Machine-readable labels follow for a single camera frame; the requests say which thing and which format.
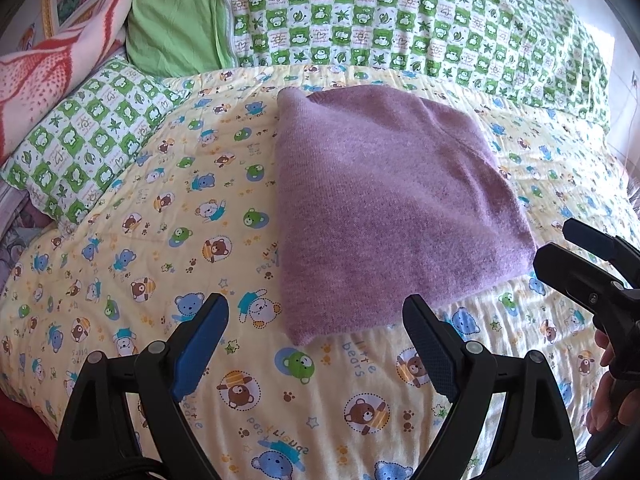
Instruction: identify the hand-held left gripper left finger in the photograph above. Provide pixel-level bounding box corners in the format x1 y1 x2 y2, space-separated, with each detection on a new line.
52 292 231 480

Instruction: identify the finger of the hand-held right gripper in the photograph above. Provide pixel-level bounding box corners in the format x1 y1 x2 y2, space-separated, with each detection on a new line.
533 242 640 320
562 218 640 286

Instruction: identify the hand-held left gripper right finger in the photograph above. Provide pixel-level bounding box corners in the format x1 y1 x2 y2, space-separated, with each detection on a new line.
402 294 586 480

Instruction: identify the purple knit sweater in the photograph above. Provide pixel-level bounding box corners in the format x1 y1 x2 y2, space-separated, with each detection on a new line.
275 85 541 347

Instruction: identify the person's right hand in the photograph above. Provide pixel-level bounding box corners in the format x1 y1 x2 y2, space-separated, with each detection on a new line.
585 332 633 433

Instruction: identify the yellow bear print quilt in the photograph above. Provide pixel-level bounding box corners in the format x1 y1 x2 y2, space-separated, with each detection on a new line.
0 62 640 480

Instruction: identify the red cloth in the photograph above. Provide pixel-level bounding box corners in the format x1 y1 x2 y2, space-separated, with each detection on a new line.
0 392 58 476

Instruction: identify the purple floral cloth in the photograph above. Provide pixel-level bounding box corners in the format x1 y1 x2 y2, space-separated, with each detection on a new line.
0 180 56 281

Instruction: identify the small green checkered pillow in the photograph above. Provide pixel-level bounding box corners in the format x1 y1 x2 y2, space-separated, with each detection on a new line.
0 57 193 238

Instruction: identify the pink and red blanket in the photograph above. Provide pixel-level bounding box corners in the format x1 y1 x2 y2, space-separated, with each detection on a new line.
0 0 136 161

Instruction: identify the large green checkered pillow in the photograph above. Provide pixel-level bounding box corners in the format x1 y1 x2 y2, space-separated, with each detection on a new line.
125 0 613 133

